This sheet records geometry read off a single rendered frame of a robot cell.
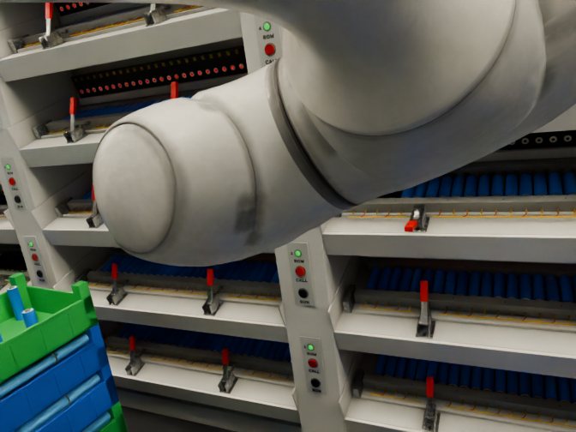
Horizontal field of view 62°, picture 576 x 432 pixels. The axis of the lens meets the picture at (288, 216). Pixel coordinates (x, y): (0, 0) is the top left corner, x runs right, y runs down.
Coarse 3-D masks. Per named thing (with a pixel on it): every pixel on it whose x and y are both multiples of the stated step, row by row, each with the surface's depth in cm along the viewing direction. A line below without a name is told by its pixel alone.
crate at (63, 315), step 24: (24, 288) 91; (72, 288) 81; (0, 312) 88; (48, 312) 90; (72, 312) 79; (24, 336) 72; (48, 336) 76; (72, 336) 79; (0, 360) 69; (24, 360) 72
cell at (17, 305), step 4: (8, 288) 88; (12, 288) 87; (16, 288) 88; (8, 292) 87; (12, 292) 87; (16, 292) 88; (12, 296) 87; (16, 296) 88; (20, 296) 88; (12, 300) 87; (16, 300) 88; (20, 300) 88; (12, 304) 88; (16, 304) 88; (20, 304) 88; (12, 308) 88; (16, 308) 88; (20, 308) 88; (16, 312) 88; (20, 312) 88; (16, 316) 88; (20, 316) 88; (16, 320) 89; (20, 320) 88
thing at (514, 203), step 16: (352, 208) 83; (368, 208) 82; (384, 208) 81; (400, 208) 80; (432, 208) 77; (448, 208) 76; (464, 208) 75; (480, 208) 74; (496, 208) 73; (512, 208) 72; (528, 208) 71; (544, 208) 71; (560, 208) 70
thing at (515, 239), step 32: (480, 160) 84; (352, 224) 82; (384, 224) 79; (448, 224) 75; (480, 224) 73; (512, 224) 71; (544, 224) 69; (416, 256) 77; (448, 256) 75; (480, 256) 73; (512, 256) 71; (544, 256) 69
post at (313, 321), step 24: (312, 240) 83; (288, 264) 86; (312, 264) 84; (336, 264) 88; (360, 264) 102; (288, 288) 88; (336, 288) 88; (288, 312) 89; (312, 312) 87; (288, 336) 91; (312, 336) 89; (336, 360) 88; (336, 384) 90; (312, 408) 94; (336, 408) 92
